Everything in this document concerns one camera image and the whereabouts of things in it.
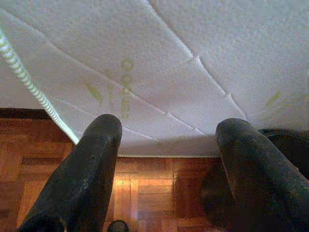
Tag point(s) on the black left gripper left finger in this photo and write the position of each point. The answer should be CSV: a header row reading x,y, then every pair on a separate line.
x,y
82,178

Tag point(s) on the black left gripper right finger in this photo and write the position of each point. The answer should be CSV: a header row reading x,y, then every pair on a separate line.
x,y
260,188

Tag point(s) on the white quilted mattress green print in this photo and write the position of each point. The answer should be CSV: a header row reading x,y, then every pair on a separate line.
x,y
169,48

